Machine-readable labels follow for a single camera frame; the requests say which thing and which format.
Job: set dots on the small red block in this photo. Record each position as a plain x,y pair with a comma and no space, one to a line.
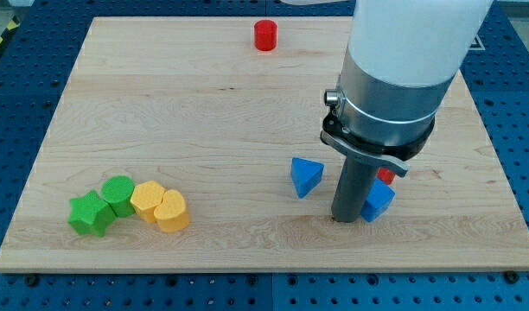
386,175

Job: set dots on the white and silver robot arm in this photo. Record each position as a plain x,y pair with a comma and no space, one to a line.
401,57

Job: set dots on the green cylinder block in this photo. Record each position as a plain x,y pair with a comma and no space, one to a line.
117,192

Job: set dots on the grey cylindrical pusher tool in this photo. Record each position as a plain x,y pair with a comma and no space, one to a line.
354,185

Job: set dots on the wooden board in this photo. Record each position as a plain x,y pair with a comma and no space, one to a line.
193,105

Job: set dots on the yellow hexagon block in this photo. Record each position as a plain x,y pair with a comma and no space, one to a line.
145,198

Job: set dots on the green star block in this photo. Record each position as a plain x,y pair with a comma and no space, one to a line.
90,214

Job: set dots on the red cylinder block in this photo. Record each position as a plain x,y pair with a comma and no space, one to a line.
265,35

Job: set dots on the yellow heart block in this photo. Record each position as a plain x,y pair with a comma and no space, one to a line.
172,214

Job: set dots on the blue cube block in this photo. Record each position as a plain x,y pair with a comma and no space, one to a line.
377,201

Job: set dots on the blue triangle block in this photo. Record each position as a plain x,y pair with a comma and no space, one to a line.
305,175

